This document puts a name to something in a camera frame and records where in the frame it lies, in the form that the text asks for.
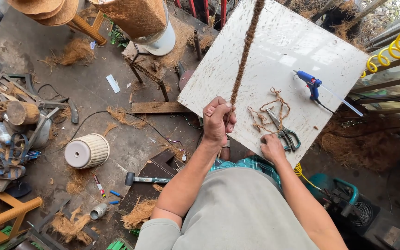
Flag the black floor cable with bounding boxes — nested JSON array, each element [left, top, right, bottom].
[[37, 110, 173, 157]]

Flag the coir rope rod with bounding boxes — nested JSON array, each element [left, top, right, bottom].
[[228, 0, 266, 106]]

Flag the wooden fence rails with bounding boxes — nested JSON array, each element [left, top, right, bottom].
[[347, 7, 400, 116]]

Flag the wooden log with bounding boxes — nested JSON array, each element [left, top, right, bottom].
[[6, 101, 40, 126]]

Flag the teal air compressor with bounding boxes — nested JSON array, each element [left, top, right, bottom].
[[306, 173, 382, 237]]

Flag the clear glue stick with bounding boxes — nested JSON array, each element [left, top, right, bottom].
[[320, 84, 364, 117]]

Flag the stack of round coir mats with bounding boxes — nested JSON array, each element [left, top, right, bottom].
[[7, 0, 80, 27]]

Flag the large coir fibre heap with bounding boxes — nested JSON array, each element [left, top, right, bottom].
[[317, 115, 400, 173]]

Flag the loose coir fibre tuft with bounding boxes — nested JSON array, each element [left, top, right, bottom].
[[38, 37, 96, 67], [107, 106, 149, 130], [51, 206, 95, 246], [66, 167, 90, 195], [122, 198, 158, 230]]

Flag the grey metal angle frame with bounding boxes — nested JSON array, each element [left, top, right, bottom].
[[26, 200, 100, 250]]

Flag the clear plastic bottle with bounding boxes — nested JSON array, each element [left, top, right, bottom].
[[0, 122, 12, 146]]

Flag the red metal frame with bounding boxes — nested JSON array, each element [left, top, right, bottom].
[[174, 0, 228, 29]]

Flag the wooden plank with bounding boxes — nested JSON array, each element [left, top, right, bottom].
[[131, 101, 191, 114]]

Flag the white ribbed plastic pot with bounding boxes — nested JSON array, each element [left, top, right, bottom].
[[64, 133, 110, 169]]

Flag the yellow air hose section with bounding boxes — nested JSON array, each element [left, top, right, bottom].
[[293, 162, 323, 191]]

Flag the person's grey shirt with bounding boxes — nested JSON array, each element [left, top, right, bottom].
[[135, 168, 321, 250]]

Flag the black glue gun cable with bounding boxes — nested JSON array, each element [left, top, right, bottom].
[[316, 99, 335, 114]]

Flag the white pot with coir wrap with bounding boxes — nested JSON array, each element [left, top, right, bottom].
[[92, 0, 177, 57]]

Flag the black sandal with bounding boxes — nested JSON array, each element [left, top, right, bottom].
[[6, 181, 32, 199]]

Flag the black rubber mallet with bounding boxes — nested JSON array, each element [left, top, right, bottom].
[[125, 172, 171, 186]]

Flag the yellow wooden stool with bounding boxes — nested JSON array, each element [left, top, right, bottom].
[[0, 191, 44, 250]]

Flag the white face mask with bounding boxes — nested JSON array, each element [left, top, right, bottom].
[[106, 74, 121, 94]]

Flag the heap of metal scrap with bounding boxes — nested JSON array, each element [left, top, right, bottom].
[[0, 71, 80, 192]]

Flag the person's sandalled foot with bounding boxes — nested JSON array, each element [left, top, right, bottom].
[[219, 137, 232, 161]]

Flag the person's green plaid sarong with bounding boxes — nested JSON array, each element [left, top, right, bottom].
[[210, 155, 282, 190]]

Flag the dark brown board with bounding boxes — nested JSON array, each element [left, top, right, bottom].
[[117, 149, 187, 223]]

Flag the green handled scissors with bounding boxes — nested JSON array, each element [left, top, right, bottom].
[[265, 107, 301, 153]]

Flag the silver metal can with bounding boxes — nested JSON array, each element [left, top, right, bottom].
[[90, 203, 109, 220]]

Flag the person's right hand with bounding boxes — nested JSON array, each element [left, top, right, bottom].
[[260, 134, 287, 166]]

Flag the person's left hand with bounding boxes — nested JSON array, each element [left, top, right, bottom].
[[202, 96, 237, 148]]

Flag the green plant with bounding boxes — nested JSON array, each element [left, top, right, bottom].
[[108, 24, 128, 48]]

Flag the tangled coir twine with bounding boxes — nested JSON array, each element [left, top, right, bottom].
[[247, 87, 291, 134]]

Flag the small wooden stool with coir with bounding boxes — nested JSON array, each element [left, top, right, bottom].
[[122, 21, 205, 102]]

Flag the yellow coiled air hose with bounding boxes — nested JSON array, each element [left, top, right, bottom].
[[360, 24, 400, 79]]

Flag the orange wooden stool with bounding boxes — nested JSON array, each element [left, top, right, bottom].
[[66, 10, 108, 46]]

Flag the blue hot glue gun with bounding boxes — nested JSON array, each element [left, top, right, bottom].
[[293, 70, 323, 102]]

